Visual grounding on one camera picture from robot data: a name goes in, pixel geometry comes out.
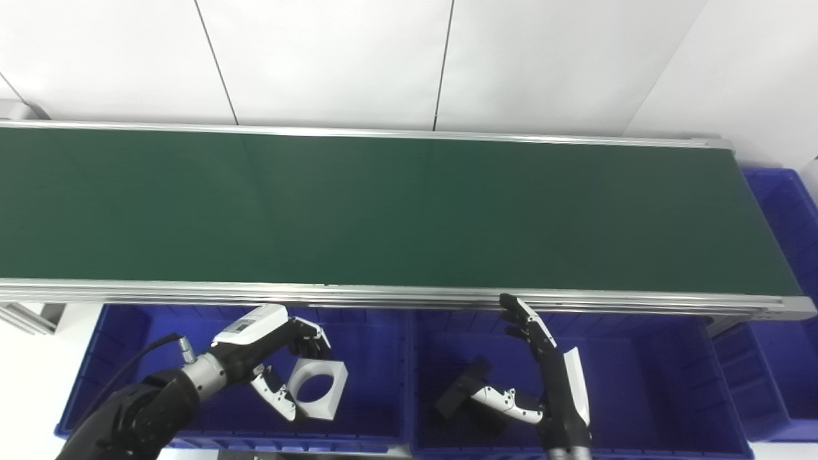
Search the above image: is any green conveyor belt surface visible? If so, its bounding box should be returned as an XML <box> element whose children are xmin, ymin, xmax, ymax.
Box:
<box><xmin>0</xmin><ymin>126</ymin><xmax>803</xmax><ymax>298</ymax></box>

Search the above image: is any green conveyor belt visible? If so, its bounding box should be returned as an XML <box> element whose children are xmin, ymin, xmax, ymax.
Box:
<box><xmin>0</xmin><ymin>118</ymin><xmax>818</xmax><ymax>324</ymax></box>

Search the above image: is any black block part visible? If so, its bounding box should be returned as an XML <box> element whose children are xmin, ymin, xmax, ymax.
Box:
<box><xmin>434</xmin><ymin>358</ymin><xmax>494</xmax><ymax>424</ymax></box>

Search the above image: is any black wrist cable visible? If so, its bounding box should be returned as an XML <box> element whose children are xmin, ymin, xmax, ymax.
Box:
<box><xmin>83</xmin><ymin>332</ymin><xmax>196</xmax><ymax>422</ymax></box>

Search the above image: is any blue plastic bin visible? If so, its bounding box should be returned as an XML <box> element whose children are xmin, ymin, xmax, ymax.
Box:
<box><xmin>409</xmin><ymin>310</ymin><xmax>756</xmax><ymax>460</ymax></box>
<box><xmin>711</xmin><ymin>167</ymin><xmax>818</xmax><ymax>443</ymax></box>
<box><xmin>54</xmin><ymin>303</ymin><xmax>411</xmax><ymax>454</ymax></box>

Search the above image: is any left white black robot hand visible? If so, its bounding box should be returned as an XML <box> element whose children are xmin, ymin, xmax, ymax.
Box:
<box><xmin>211</xmin><ymin>303</ymin><xmax>333</xmax><ymax>423</ymax></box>

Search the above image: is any grey conveyor end housing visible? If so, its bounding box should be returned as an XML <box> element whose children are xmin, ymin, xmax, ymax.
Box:
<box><xmin>0</xmin><ymin>99</ymin><xmax>52</xmax><ymax>122</ymax></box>

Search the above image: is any white square part round hole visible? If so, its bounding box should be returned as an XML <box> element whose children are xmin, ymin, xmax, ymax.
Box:
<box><xmin>287</xmin><ymin>358</ymin><xmax>350</xmax><ymax>422</ymax></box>

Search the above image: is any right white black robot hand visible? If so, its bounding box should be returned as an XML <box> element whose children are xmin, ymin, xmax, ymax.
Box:
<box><xmin>470</xmin><ymin>294</ymin><xmax>592</xmax><ymax>449</ymax></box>

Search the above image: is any aluminium conveyor leg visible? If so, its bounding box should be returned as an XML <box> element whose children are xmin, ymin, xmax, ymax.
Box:
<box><xmin>0</xmin><ymin>302</ymin><xmax>68</xmax><ymax>337</ymax></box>

